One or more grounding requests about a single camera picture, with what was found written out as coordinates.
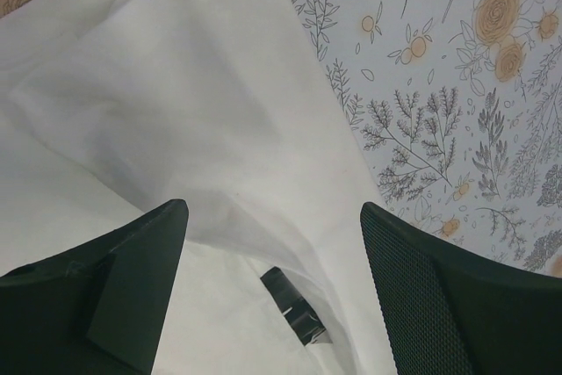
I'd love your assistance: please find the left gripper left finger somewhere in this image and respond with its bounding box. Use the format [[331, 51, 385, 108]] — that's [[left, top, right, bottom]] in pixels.
[[1, 199, 189, 374]]

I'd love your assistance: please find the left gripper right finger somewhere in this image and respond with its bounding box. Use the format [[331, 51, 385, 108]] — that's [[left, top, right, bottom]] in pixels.
[[360, 202, 561, 374]]

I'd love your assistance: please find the white printed t shirt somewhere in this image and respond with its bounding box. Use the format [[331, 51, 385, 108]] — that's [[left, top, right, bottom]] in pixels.
[[1, 0, 396, 374]]

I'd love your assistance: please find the floral patterned table mat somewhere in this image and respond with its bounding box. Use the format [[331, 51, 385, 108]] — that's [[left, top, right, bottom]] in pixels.
[[0, 0, 562, 279]]

